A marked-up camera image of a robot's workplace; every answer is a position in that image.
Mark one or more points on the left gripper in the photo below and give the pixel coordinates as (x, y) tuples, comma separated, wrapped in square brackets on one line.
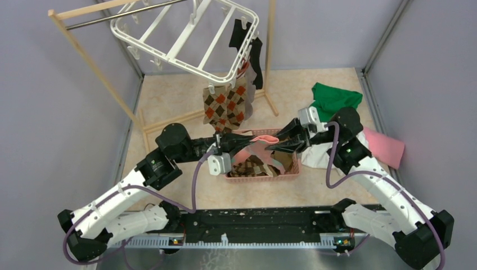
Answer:
[(230, 142)]

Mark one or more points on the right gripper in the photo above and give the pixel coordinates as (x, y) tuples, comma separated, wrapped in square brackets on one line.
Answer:
[(293, 129)]

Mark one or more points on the pink sock with teal spots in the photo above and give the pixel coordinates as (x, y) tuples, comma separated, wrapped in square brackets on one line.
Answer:
[(257, 148)]

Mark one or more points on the white plastic clip hanger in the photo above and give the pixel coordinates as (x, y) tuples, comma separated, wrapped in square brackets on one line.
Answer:
[(186, 41)]

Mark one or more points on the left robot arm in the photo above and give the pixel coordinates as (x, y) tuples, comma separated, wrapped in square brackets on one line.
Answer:
[(92, 229)]

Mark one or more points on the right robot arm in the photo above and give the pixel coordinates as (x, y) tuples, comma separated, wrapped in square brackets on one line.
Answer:
[(417, 233)]

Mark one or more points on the pile of socks in basket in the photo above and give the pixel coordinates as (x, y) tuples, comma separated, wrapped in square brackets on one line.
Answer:
[(253, 167)]

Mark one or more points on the white cloth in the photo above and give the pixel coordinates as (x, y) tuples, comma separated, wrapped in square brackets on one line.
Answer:
[(316, 156)]

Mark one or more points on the pink plastic basket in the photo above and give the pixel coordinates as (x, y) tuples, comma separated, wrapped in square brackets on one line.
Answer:
[(262, 179)]

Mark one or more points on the orange brown argyle sock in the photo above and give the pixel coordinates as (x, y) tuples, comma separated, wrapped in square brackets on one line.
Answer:
[(215, 111)]

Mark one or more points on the green shirt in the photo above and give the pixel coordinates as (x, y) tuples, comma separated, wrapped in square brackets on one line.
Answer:
[(329, 100)]

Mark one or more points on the pink cloth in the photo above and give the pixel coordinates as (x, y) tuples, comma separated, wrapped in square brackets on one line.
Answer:
[(386, 149)]

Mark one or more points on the black hanging sock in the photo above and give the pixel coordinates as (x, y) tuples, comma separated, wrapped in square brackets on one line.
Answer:
[(256, 47), (238, 34)]

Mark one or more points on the wooden clothes rack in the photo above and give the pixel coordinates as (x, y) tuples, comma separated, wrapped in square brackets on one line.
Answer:
[(58, 19)]

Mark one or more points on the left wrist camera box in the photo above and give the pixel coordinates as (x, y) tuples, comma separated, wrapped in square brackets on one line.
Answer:
[(219, 164)]

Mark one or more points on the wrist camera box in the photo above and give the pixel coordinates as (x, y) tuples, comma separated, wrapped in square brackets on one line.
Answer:
[(219, 164), (309, 116)]

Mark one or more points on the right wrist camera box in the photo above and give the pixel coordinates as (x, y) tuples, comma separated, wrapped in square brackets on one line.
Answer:
[(309, 116)]

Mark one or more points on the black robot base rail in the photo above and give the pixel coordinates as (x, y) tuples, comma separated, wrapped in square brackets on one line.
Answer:
[(307, 227)]

